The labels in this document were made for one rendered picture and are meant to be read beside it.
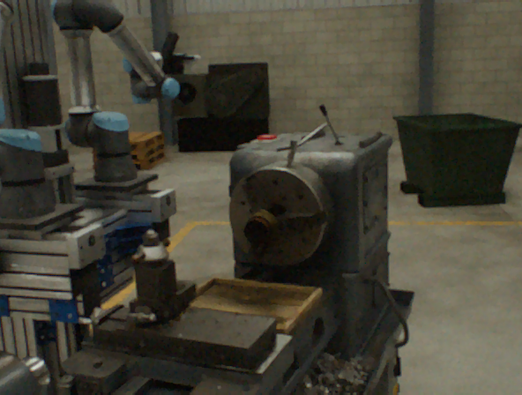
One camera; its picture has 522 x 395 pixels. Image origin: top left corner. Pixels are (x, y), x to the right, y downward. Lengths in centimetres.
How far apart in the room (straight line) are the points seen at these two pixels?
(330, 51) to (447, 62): 211
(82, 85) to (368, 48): 984
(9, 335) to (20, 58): 89
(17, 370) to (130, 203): 128
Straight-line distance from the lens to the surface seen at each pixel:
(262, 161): 209
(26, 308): 198
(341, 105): 1194
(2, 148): 182
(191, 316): 153
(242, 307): 178
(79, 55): 233
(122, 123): 223
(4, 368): 101
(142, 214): 220
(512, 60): 1220
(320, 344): 196
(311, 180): 191
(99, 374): 146
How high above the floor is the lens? 156
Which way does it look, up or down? 13 degrees down
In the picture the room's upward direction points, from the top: 2 degrees counter-clockwise
